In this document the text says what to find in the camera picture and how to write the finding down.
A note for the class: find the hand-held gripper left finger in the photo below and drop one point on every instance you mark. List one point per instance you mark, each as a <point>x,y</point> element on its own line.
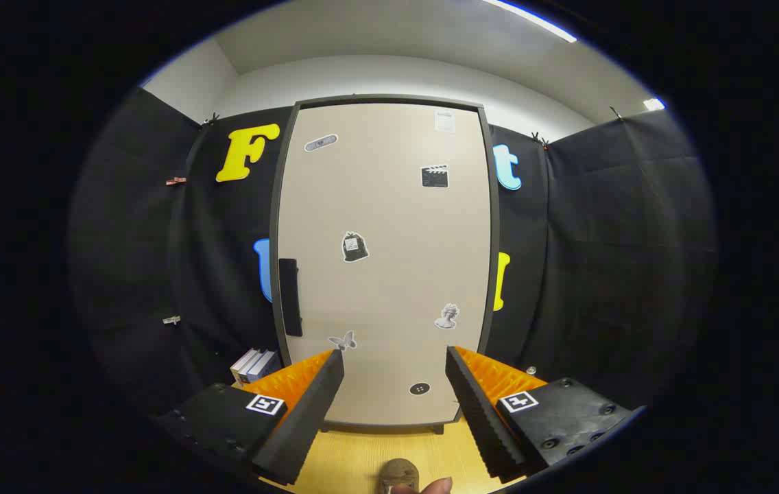
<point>307,418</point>

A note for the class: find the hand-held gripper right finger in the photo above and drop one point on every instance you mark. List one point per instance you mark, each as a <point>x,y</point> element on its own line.
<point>482,418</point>

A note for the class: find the brown fuzzy shoe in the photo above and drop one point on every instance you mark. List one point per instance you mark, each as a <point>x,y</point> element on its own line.
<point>400,472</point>

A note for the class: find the beige shoe cabinet door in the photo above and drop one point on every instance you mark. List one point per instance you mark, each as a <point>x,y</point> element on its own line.
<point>403,274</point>

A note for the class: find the dark grey shoe cabinet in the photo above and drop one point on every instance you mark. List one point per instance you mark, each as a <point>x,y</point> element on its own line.
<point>389,99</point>

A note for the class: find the blue book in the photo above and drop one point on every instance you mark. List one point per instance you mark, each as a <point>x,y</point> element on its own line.
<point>260,366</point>

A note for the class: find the black backdrop cloth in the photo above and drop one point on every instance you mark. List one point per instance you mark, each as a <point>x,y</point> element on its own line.
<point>602,240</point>

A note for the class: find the black clamp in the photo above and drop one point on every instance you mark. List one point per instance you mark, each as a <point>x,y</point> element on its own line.
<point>539,140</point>
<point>616,112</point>
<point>211,120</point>

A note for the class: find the ceiling light strip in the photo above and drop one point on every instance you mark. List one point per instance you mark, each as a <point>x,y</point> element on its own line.
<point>533,20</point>

